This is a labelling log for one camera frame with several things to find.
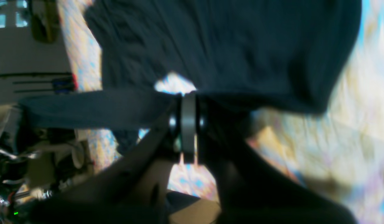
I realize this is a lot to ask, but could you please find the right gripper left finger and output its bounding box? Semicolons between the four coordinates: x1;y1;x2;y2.
30;92;197;224

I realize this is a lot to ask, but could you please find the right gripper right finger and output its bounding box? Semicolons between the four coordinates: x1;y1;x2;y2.
197;96;357;224

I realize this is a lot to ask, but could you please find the patterned tablecloth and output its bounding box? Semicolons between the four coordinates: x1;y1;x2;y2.
58;0;384;224

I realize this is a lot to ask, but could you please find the blue clamp lower left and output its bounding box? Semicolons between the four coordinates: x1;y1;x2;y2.
0;72;78;95

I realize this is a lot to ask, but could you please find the black t-shirt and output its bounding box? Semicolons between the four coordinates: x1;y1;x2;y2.
19;0;362;130

